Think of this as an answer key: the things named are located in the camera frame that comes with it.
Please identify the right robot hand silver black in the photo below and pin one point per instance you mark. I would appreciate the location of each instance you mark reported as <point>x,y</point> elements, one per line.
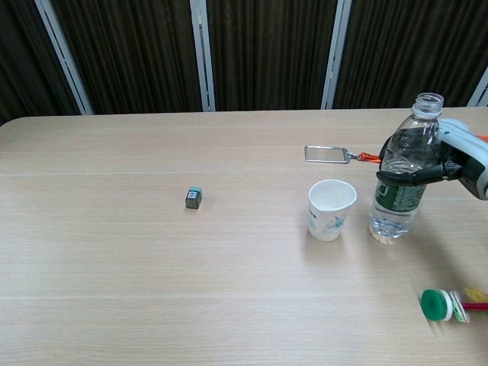
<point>469,160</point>

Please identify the clear badge holder metal clasp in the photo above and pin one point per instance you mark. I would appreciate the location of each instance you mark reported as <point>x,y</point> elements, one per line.
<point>324,154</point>

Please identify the small white paper cup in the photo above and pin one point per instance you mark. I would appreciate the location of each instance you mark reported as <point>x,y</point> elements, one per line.
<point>329,213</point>

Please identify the small grey teal cube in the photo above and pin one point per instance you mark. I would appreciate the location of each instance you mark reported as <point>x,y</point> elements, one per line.
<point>193,198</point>

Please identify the transparent water bottle green label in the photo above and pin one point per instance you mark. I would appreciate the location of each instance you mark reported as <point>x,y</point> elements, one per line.
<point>400,217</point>

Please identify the silver partition post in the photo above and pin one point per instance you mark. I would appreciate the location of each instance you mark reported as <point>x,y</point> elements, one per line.
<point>63,53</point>
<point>337,42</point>
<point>479,91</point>
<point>203,57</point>

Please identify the green and white toy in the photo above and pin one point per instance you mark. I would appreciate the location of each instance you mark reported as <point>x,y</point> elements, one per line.
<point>434,305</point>

